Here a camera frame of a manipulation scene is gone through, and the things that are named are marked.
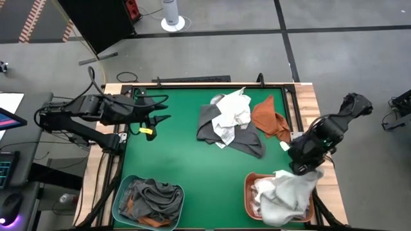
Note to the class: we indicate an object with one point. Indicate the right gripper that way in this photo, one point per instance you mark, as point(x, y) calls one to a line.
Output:
point(308, 154)

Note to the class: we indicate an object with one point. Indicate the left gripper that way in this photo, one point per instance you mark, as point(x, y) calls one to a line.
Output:
point(133, 110)

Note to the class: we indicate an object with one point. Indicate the orange towel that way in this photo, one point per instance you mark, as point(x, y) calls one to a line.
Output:
point(269, 120)
point(154, 222)

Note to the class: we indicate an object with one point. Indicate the pale grey towel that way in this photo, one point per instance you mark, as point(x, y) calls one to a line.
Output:
point(285, 202)

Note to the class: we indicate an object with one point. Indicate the light grey waffle towel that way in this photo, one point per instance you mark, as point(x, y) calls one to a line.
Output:
point(232, 112)

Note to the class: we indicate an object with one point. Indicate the dark grey white-dashed towel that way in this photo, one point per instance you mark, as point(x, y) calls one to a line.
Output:
point(130, 195)

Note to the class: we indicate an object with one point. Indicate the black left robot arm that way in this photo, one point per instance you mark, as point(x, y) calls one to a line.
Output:
point(80, 131)

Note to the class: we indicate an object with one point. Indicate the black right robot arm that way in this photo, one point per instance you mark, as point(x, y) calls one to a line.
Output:
point(346, 115)

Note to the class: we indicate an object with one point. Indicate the orange plastic basket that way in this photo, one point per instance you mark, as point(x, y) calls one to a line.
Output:
point(248, 192)

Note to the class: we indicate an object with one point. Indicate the teal plastic basket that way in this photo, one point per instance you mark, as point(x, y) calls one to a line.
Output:
point(119, 192)

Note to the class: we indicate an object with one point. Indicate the yellow gripper tag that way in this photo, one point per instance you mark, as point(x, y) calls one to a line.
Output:
point(146, 131)

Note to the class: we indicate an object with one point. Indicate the white paper tag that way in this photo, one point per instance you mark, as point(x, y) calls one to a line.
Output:
point(284, 146)

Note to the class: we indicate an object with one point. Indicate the black table clamp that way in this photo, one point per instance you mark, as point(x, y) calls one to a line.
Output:
point(260, 80)
point(158, 82)

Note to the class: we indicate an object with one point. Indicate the green table mat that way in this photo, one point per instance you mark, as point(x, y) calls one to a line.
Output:
point(180, 150)

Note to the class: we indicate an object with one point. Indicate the black power strip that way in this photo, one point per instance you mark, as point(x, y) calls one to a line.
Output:
point(192, 79)

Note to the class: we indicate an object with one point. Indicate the grey panel foot bar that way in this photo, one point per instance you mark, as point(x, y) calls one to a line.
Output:
point(96, 59)

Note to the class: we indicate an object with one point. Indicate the white tower fan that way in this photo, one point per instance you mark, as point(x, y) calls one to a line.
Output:
point(171, 13)

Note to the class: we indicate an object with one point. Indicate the red and black box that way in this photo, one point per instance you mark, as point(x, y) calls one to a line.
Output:
point(132, 9)

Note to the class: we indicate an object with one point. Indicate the black partition panel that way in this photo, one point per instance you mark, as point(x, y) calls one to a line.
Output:
point(96, 22)

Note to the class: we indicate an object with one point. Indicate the clear water bottle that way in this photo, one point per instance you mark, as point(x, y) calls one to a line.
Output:
point(67, 199)

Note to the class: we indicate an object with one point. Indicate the grey side desk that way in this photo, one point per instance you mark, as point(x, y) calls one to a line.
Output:
point(32, 128)

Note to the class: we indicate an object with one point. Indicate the computer monitor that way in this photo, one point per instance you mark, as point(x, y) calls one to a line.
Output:
point(9, 120)

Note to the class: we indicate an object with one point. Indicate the small black floor object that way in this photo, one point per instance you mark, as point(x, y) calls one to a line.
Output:
point(3, 66)

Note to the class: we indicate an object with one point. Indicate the backlit keyboard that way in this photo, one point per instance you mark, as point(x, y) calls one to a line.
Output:
point(6, 170)

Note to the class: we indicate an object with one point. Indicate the black computer mouse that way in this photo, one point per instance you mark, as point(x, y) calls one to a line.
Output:
point(11, 207)

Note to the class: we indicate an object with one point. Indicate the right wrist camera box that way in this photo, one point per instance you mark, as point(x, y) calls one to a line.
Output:
point(302, 169)

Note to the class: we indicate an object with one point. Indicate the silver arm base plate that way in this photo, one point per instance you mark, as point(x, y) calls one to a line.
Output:
point(122, 137)
point(295, 135)

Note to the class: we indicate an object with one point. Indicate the black aluminium table frame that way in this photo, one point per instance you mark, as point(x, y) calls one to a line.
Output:
point(208, 86)

